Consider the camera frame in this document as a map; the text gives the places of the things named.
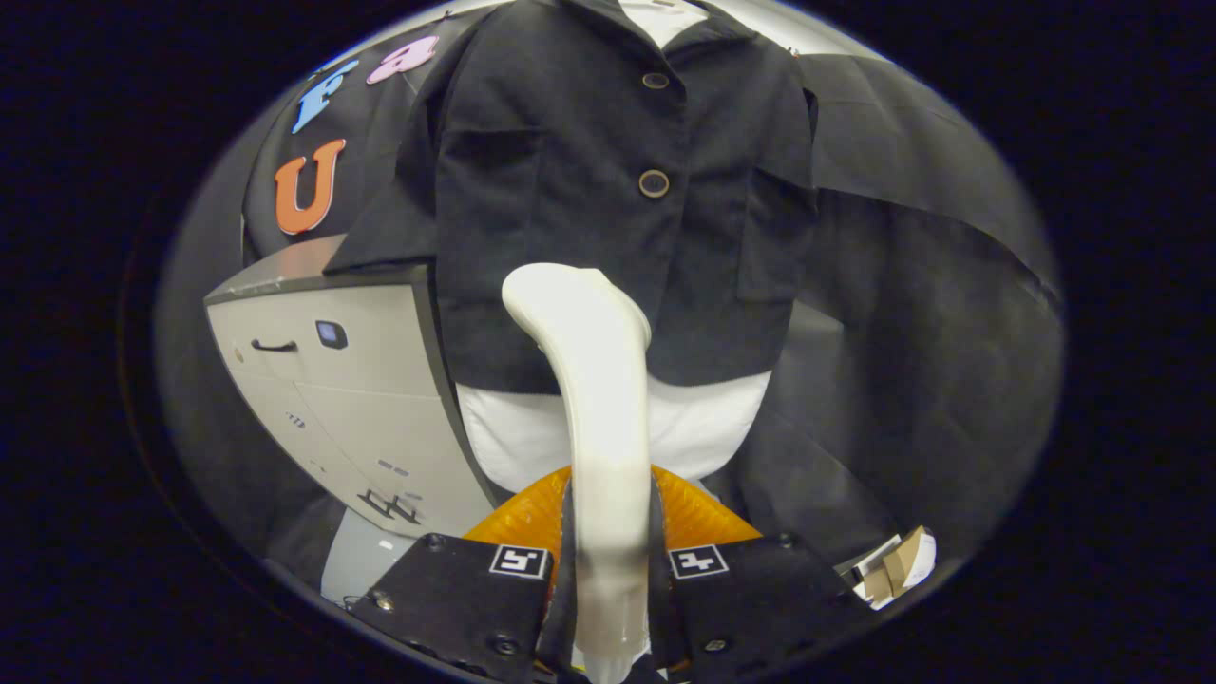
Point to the white shirt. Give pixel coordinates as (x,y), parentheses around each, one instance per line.
(703,427)

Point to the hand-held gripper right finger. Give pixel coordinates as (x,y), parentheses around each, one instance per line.
(665,608)

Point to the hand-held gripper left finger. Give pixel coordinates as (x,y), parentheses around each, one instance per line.
(560,608)

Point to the small cardboard box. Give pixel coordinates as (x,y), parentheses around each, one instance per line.
(898,565)

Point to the grey cabinet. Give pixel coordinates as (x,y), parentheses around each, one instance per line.
(361,408)

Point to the black blazer jacket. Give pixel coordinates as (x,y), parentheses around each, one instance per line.
(570,237)

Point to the black backdrop cloth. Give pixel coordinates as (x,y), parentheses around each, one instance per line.
(912,332)

